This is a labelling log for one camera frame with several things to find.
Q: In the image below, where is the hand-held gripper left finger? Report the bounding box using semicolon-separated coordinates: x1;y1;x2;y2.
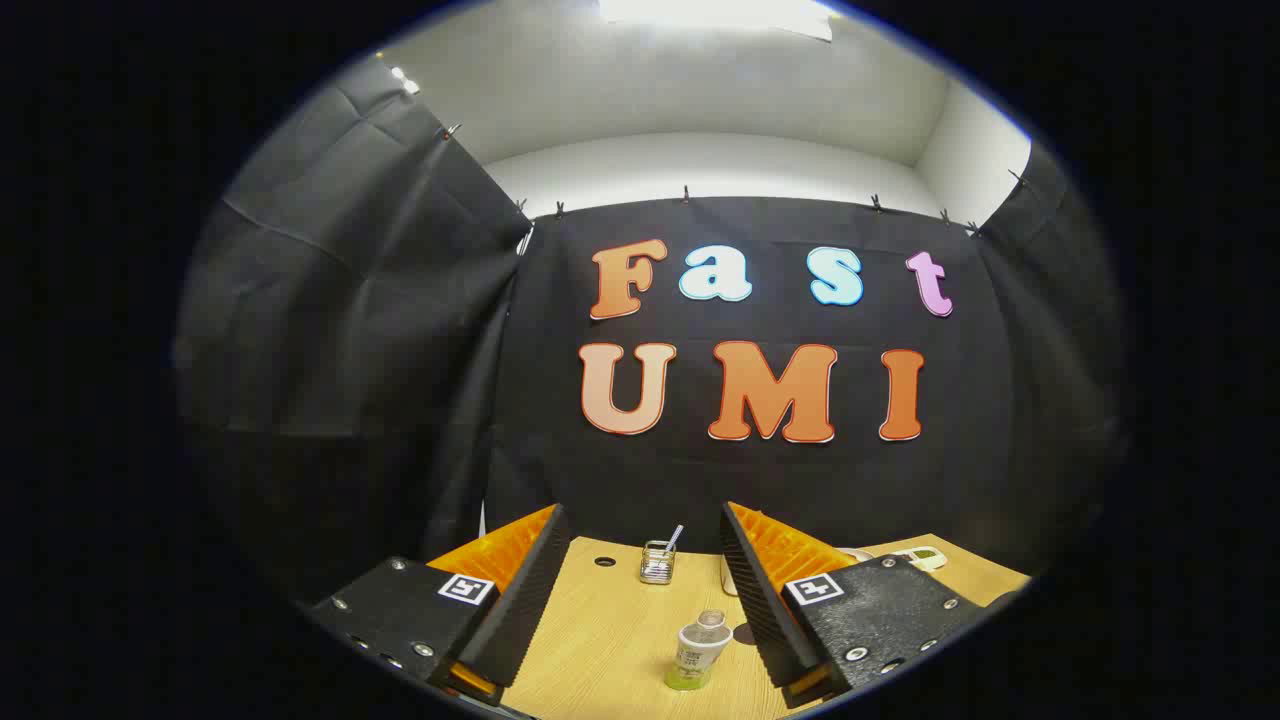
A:
305;503;573;708

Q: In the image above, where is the white green label juice bottle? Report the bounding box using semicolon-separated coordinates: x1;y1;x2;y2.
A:
664;610;734;692

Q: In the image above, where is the wooden table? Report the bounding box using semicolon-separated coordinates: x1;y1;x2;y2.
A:
500;533;1031;720

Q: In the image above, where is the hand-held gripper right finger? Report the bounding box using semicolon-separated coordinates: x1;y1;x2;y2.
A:
720;501;1001;709

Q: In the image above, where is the ceiling light panel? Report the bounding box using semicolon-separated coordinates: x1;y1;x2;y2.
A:
598;0;834;42

